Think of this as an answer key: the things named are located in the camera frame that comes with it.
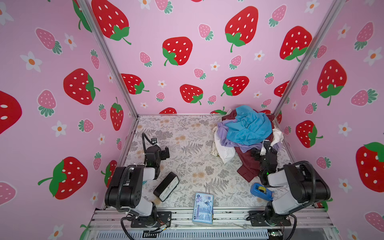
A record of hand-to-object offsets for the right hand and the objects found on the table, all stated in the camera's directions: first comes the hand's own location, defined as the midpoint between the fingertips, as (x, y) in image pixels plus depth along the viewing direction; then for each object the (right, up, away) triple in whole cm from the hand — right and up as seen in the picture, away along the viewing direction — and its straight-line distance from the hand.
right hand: (263, 146), depth 91 cm
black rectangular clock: (-57, -19, -15) cm, 62 cm away
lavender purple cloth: (-25, +8, +7) cm, 27 cm away
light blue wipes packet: (-38, -29, -19) cm, 51 cm away
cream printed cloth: (-30, -4, +7) cm, 31 cm away
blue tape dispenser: (-6, -23, -12) cm, 27 cm away
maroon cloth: (-8, -15, +1) cm, 17 cm away
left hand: (-66, -1, +4) cm, 66 cm away
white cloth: (-22, -5, +2) cm, 23 cm away
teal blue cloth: (-8, +11, 0) cm, 14 cm away
